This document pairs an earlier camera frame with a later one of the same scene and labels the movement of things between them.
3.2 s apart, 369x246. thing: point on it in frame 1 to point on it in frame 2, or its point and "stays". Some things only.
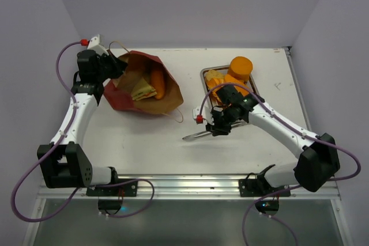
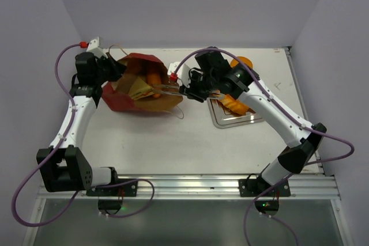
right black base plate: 260,187 stays
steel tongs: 192,136 to 215,94
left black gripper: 118,65 stays
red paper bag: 146,86 stays
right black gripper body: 218,122 to 193,91
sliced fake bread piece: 142,90 stays
